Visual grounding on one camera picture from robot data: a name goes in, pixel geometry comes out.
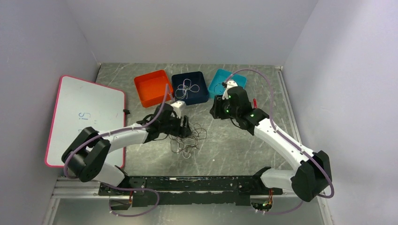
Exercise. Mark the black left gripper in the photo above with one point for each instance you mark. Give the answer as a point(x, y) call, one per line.
point(184, 131)

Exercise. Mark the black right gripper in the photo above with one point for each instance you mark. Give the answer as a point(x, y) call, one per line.
point(216, 111)

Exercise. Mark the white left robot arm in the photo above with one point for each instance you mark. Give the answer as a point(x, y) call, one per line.
point(86, 155)

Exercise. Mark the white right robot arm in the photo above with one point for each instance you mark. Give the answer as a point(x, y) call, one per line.
point(311, 171)

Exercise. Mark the teal plastic bin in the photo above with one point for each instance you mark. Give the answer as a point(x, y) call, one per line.
point(216, 88)

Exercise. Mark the dark blue plastic bin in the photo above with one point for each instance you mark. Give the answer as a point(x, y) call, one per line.
point(190, 87)

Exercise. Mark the orange plastic bin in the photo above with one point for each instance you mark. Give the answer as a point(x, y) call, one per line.
point(151, 88)

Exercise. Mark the pink framed whiteboard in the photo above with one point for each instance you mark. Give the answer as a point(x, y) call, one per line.
point(80, 104)

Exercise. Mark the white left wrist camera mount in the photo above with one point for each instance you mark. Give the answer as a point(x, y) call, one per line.
point(178, 108)

